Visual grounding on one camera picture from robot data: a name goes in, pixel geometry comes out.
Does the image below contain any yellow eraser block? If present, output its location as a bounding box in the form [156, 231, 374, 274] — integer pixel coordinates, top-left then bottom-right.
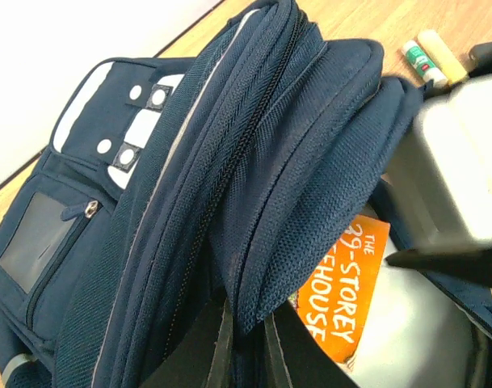
[417, 29, 469, 85]

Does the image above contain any small glue stick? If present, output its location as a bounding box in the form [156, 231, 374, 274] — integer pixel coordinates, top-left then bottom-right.
[401, 40, 448, 89]

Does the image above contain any navy blue backpack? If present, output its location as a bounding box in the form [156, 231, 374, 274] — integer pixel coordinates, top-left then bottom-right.
[0, 1, 430, 387]

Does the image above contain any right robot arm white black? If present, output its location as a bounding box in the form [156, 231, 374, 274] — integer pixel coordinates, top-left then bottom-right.
[388, 42, 492, 288]

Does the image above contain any orange treehouse book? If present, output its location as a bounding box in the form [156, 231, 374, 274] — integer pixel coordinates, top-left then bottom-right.
[288, 215, 390, 371]

